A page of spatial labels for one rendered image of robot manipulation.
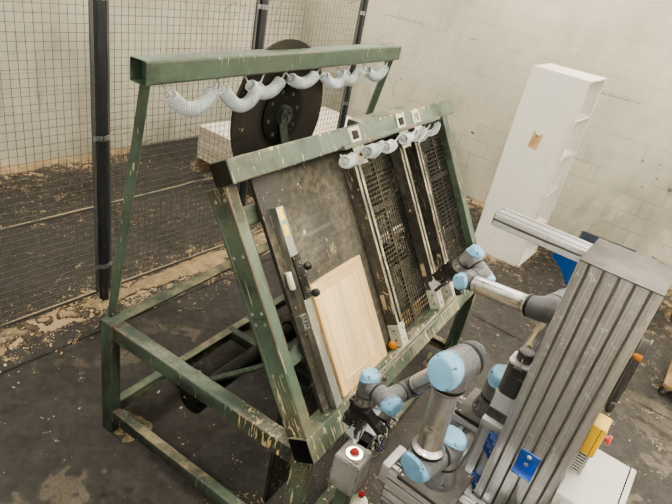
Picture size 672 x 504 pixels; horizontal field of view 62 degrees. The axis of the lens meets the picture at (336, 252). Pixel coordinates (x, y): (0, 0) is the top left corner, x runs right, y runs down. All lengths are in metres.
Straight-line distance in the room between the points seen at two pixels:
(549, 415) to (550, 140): 4.27
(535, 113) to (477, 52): 1.97
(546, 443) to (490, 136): 6.01
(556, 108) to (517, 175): 0.77
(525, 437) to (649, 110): 5.52
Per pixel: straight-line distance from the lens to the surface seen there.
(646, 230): 7.53
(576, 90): 5.99
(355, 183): 2.87
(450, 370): 1.79
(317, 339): 2.52
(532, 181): 6.21
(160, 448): 3.37
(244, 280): 2.28
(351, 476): 2.44
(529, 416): 2.15
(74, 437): 3.71
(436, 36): 8.09
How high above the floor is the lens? 2.72
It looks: 28 degrees down
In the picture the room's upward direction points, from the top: 12 degrees clockwise
